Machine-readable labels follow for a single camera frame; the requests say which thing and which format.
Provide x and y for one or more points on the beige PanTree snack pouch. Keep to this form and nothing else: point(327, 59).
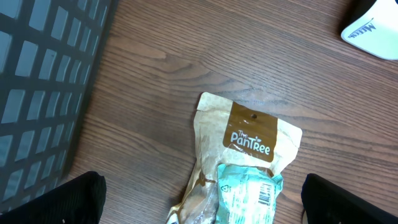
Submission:
point(231, 134)

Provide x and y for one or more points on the grey plastic mesh basket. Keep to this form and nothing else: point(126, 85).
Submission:
point(50, 55)

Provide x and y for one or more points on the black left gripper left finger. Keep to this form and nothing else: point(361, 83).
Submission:
point(80, 200)

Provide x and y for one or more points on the teal snack bar wrapper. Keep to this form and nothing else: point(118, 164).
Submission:
point(246, 195)

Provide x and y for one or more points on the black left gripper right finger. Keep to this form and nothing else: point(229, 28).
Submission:
point(327, 203)

